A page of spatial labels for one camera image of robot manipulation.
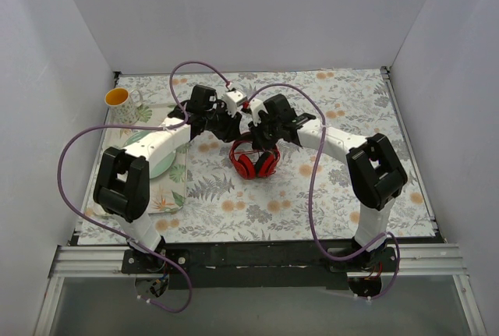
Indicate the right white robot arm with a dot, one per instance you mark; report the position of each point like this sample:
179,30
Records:
376,173

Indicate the floral tablecloth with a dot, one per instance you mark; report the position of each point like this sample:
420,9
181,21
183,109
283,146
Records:
308,194

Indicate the floral rectangular tray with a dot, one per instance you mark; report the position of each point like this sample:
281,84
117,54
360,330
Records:
168,191

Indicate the green ceramic plate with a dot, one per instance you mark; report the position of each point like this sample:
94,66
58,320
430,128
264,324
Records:
163,165

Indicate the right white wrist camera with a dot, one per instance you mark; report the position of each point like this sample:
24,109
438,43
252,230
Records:
253,108

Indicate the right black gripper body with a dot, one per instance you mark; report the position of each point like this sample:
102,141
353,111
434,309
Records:
261,136

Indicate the red headphones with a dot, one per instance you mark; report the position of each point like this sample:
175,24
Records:
253,164

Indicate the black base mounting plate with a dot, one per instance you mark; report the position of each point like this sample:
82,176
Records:
258,265

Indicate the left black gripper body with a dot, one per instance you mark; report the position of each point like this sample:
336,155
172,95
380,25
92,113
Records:
224,127

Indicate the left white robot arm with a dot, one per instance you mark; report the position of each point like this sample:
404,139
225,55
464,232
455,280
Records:
123,179

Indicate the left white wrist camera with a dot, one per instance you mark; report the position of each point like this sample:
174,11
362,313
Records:
234,99

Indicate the aluminium frame rail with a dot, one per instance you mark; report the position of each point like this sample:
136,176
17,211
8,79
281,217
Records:
413,258

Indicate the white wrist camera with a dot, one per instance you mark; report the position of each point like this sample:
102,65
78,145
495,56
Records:
253,108
234,99

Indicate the floral mug yellow inside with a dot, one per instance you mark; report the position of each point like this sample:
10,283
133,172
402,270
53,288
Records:
124,105

